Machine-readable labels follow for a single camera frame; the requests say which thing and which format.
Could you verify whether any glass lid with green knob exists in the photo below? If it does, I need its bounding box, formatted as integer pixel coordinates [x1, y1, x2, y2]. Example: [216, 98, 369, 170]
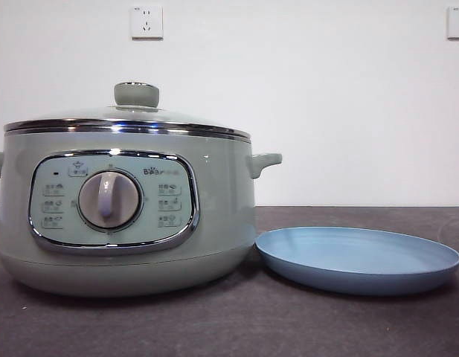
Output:
[3, 82, 251, 144]

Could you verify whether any pale green electric steamer pot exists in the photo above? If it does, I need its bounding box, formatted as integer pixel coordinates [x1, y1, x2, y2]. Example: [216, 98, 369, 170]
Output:
[0, 128, 283, 298]

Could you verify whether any blue round plate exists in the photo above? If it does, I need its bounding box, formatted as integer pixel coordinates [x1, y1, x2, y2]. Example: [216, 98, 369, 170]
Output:
[254, 226, 459, 297]

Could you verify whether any white wall socket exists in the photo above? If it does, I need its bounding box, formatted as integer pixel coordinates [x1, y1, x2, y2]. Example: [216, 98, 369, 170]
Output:
[446, 6, 459, 40]
[131, 5, 164, 41]

